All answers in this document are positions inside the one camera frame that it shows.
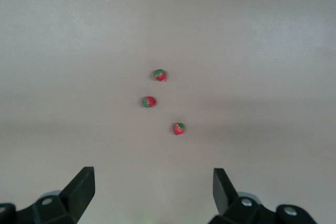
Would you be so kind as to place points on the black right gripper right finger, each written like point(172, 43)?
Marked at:
point(223, 195)

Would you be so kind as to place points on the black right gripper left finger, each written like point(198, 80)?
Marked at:
point(78, 190)

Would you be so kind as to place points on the red toy strawberry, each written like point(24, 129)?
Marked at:
point(149, 102)
point(178, 129)
point(160, 75)

